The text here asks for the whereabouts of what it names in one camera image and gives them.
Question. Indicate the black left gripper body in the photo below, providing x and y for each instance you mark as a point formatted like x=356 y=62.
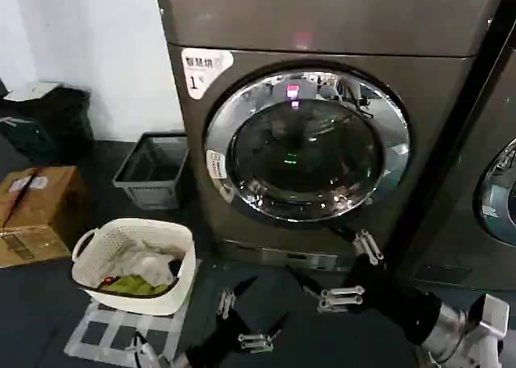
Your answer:
x=230 y=344

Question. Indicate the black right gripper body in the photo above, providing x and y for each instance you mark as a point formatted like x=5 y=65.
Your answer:
x=399 y=307

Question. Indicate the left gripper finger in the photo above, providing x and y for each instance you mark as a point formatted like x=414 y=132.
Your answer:
x=229 y=301
x=258 y=340

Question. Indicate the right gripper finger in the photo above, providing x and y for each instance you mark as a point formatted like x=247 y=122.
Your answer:
x=367 y=245
x=342 y=297

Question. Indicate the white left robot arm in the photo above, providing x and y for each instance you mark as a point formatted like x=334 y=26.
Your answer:
x=165 y=356

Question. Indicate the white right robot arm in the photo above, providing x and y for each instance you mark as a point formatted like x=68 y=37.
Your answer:
x=471 y=327

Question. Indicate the green cloth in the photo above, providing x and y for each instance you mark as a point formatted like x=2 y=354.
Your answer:
x=137 y=285

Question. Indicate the white cloth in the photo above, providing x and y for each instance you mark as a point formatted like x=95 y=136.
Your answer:
x=145 y=259

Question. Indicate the grey dryer without sticker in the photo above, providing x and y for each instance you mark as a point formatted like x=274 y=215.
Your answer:
x=455 y=174

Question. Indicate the round glass dryer door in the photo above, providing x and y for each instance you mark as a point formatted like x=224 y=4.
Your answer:
x=306 y=150

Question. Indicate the white perforated laundry basket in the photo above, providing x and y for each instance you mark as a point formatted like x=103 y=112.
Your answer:
x=121 y=232

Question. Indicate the clear tape floor grid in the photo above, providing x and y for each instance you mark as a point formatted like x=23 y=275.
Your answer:
x=96 y=323

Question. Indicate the small white door sticker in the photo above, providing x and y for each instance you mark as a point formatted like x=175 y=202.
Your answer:
x=218 y=165

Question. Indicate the round chrome-rimmed dryer door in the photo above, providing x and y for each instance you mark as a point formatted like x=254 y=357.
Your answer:
x=500 y=198

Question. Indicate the grey plastic crate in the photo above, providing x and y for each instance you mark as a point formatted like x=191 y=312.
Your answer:
x=151 y=174

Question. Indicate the flat brown cardboard box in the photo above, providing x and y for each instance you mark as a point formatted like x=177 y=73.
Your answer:
x=32 y=245

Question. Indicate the large brown cardboard box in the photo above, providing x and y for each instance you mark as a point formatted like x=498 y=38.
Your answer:
x=40 y=198

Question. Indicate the grey dryer with sticker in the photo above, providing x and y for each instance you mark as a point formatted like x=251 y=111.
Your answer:
x=322 y=29

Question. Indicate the white energy label sticker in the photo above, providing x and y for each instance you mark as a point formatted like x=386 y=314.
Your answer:
x=203 y=71

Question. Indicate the black plastic bag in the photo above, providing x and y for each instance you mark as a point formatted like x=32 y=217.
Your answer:
x=66 y=122

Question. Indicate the dark green bag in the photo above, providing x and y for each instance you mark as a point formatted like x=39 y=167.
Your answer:
x=20 y=138

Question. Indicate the white paper sheet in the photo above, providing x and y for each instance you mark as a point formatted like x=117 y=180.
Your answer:
x=34 y=90

